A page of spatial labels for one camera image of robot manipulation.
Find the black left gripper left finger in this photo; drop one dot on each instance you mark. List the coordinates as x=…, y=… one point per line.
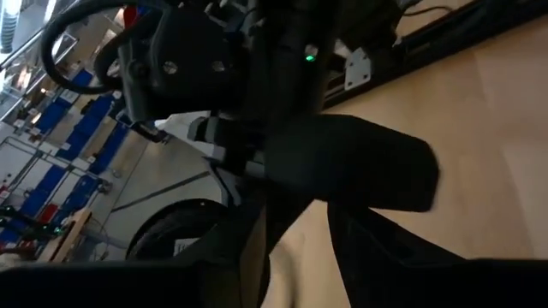
x=128, y=284

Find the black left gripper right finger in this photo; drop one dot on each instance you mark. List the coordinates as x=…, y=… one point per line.
x=406, y=278

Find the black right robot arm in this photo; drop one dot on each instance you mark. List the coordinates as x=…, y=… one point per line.
x=240, y=55

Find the wooden background table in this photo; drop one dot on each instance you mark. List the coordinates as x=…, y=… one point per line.
x=64, y=237

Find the blue storage bin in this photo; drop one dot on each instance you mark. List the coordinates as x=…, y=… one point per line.
x=47, y=186
x=51, y=115
x=81, y=132

